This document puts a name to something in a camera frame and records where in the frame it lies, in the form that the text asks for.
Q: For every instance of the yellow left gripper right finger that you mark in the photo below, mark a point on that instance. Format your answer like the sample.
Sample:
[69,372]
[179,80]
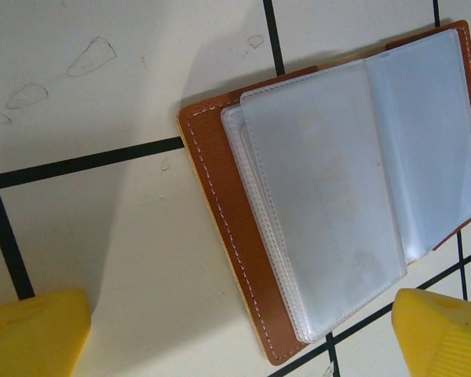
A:
[447,337]

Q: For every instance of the brown leather card holder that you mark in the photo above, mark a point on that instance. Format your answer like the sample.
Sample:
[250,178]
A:
[220,176]

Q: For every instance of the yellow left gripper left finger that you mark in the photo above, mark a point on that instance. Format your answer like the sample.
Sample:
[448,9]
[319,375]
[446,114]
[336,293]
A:
[31,337]

